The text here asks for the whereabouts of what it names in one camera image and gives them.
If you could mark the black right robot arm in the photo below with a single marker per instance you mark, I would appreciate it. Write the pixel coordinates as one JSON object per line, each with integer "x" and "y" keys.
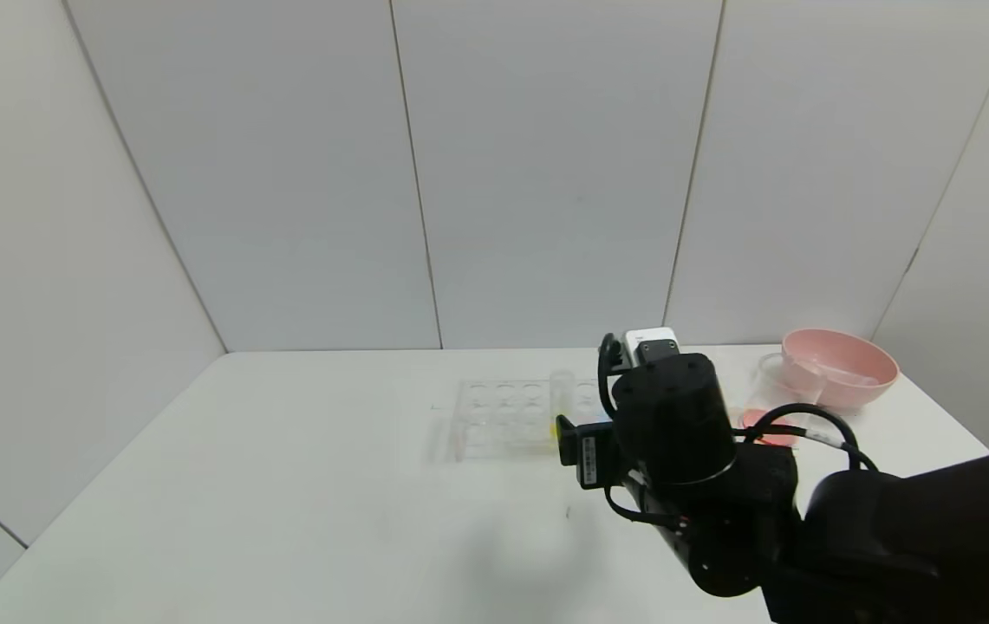
{"x": 676, "y": 416}

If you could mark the pink bowl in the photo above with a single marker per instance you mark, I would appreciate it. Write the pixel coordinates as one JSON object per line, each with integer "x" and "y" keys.
{"x": 841, "y": 351}

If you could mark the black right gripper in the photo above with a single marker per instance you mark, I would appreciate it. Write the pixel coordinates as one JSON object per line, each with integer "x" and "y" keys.
{"x": 587, "y": 457}

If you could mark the test tube with yellow pigment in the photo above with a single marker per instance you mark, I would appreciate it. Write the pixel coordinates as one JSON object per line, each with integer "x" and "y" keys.
{"x": 562, "y": 390}

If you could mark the clear glass beaker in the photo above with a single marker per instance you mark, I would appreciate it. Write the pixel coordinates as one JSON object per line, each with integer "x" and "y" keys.
{"x": 771, "y": 390}

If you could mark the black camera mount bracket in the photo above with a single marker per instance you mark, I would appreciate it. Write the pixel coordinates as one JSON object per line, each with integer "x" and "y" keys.
{"x": 659, "y": 351}

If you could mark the test tube with red pigment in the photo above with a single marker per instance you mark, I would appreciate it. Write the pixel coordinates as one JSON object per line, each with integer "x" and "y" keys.
{"x": 845, "y": 374}

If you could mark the clear plastic test tube rack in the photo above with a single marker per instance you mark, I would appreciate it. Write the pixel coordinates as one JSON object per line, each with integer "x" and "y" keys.
{"x": 503, "y": 416}

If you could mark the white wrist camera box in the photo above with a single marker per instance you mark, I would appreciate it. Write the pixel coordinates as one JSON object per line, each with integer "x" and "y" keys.
{"x": 646, "y": 334}

